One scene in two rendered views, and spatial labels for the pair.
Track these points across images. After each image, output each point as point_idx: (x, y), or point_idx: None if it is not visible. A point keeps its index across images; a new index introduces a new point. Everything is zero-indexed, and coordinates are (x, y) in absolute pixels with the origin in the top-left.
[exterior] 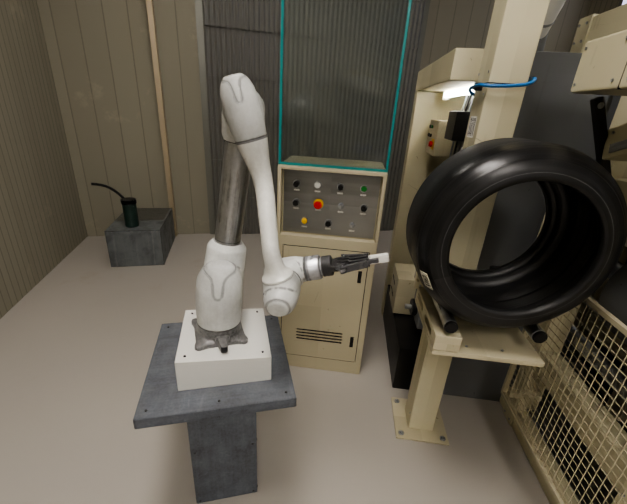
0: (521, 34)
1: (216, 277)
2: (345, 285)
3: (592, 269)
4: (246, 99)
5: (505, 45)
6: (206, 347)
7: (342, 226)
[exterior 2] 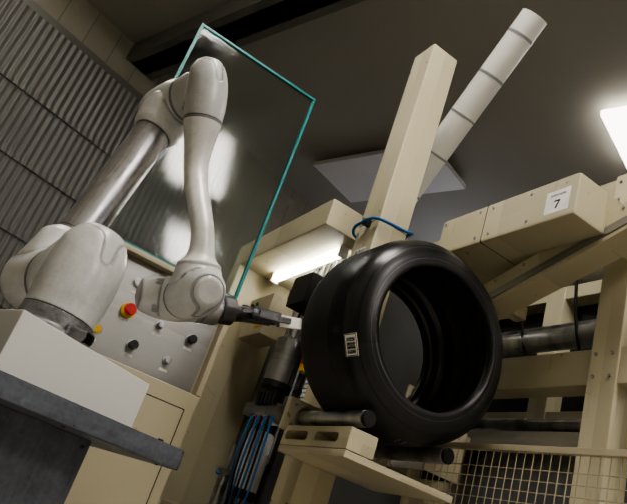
0: (404, 194)
1: (112, 236)
2: (127, 461)
3: (485, 377)
4: (225, 83)
5: (393, 196)
6: None
7: (151, 358)
